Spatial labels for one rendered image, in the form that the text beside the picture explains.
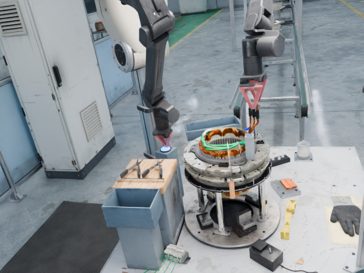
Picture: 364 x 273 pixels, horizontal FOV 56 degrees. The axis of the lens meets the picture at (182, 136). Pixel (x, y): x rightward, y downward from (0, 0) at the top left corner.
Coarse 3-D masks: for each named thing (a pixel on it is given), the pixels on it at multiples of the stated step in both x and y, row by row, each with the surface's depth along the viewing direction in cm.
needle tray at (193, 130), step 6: (204, 120) 163; (210, 120) 163; (216, 120) 163; (222, 120) 163; (228, 120) 164; (234, 120) 164; (186, 126) 163; (192, 126) 163; (198, 126) 164; (204, 126) 164; (210, 126) 164; (216, 126) 164; (222, 126) 164; (228, 126) 154; (234, 126) 154; (240, 126) 154; (186, 132) 153; (192, 132) 153; (198, 132) 153; (192, 138) 154
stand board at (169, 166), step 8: (136, 160) 135; (144, 160) 135; (152, 160) 134; (160, 160) 133; (168, 160) 132; (176, 160) 131; (144, 168) 129; (168, 168) 126; (128, 176) 125; (136, 176) 124; (152, 176) 123; (168, 176) 122; (120, 184) 121; (128, 184) 120; (136, 184) 119; (144, 184) 119; (152, 184) 118; (160, 184) 117
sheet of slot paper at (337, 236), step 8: (352, 200) 139; (328, 208) 137; (360, 208) 135; (328, 216) 133; (328, 224) 129; (336, 224) 128; (336, 232) 125; (336, 240) 121; (344, 240) 121; (352, 240) 120
